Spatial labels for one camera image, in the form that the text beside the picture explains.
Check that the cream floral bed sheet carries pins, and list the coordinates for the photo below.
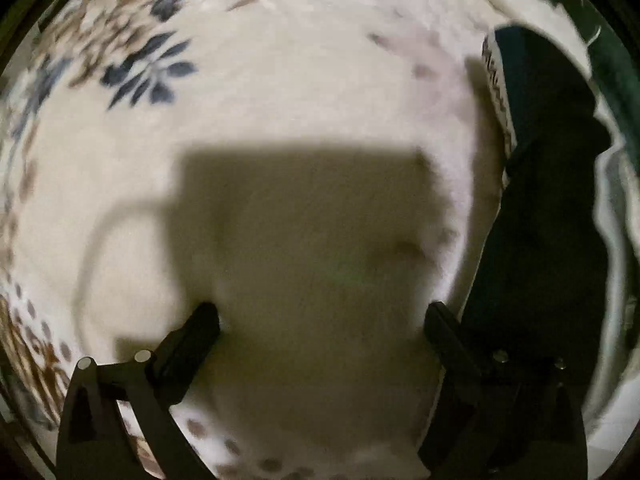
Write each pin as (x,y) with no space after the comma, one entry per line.
(319,170)

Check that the black grey striped sweater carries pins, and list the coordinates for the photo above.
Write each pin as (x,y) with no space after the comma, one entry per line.
(540,287)

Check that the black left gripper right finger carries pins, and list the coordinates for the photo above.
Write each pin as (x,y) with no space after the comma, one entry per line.
(499,415)

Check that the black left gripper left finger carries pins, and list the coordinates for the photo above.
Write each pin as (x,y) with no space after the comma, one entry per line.
(92,440)

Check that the dark green blanket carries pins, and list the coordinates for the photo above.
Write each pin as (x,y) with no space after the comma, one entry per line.
(612,27)

